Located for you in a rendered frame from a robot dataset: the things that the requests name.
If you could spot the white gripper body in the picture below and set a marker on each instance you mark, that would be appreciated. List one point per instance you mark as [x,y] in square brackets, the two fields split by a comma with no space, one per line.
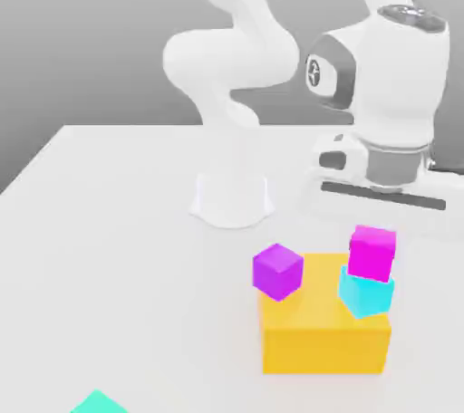
[384,197]

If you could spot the small magenta cube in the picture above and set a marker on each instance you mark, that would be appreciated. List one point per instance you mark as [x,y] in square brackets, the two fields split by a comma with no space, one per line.
[371,255]

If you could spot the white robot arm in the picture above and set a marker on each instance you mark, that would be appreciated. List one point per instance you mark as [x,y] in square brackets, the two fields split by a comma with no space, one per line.
[232,58]

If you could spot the small cyan cube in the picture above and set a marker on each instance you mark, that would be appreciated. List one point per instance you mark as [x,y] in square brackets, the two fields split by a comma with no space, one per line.
[366,297]

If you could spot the small purple cube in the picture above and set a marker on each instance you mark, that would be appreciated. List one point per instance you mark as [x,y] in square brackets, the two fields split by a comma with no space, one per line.
[277,272]

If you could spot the small turquoise cube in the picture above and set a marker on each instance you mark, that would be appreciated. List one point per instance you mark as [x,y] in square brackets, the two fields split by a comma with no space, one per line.
[98,404]

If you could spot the large yellow box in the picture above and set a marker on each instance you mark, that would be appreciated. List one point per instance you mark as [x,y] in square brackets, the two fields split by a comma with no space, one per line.
[322,340]

